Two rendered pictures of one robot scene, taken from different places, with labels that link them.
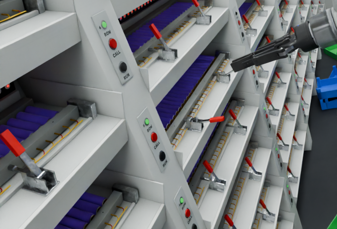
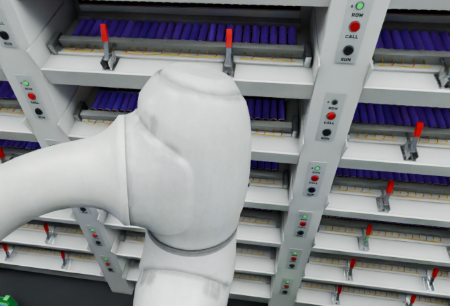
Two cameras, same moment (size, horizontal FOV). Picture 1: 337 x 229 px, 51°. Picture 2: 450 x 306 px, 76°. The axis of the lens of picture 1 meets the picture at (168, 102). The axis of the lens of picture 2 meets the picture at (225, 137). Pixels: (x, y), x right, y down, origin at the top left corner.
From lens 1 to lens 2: 1.03 m
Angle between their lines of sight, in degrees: 58
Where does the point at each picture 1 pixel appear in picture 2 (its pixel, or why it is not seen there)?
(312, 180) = not seen: outside the picture
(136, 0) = not seen: outside the picture
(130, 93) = (11, 56)
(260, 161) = (254, 232)
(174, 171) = (55, 128)
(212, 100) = not seen: hidden behind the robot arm
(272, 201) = (250, 262)
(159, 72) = (78, 65)
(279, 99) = (406, 250)
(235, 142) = not seen: hidden behind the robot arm
